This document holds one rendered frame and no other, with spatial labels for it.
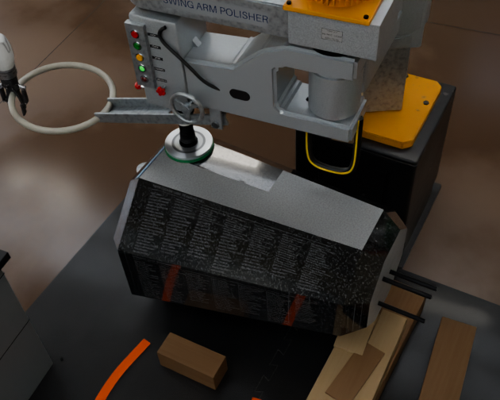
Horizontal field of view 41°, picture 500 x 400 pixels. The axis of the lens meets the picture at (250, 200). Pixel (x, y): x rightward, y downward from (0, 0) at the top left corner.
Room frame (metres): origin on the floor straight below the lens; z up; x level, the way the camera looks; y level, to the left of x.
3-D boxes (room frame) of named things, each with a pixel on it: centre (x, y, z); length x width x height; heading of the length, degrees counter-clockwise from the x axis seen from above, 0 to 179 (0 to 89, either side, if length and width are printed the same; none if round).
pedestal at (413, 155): (2.47, -0.65, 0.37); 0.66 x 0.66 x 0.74; 58
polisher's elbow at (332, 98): (1.90, -0.34, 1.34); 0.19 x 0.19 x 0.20
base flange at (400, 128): (2.47, -0.65, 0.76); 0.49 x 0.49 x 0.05; 58
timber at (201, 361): (1.55, 0.32, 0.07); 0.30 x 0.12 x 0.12; 60
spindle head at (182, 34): (2.17, 0.18, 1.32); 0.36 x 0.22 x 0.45; 63
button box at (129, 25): (2.13, 0.36, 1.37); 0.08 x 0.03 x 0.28; 63
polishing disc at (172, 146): (2.20, 0.25, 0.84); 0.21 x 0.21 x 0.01
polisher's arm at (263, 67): (2.01, -0.09, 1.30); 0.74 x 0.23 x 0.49; 63
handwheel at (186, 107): (2.04, 0.20, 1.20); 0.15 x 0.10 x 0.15; 63
